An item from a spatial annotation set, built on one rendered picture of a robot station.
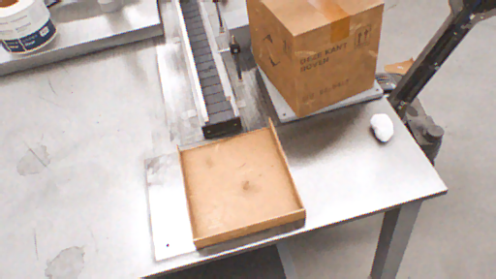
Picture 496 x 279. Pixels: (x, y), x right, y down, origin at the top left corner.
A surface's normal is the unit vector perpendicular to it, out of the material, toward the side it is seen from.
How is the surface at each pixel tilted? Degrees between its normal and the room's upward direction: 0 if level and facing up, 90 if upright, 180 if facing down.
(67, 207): 0
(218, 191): 0
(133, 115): 0
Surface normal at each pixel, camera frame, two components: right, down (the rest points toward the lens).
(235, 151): -0.12, -0.64
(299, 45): 0.40, 0.67
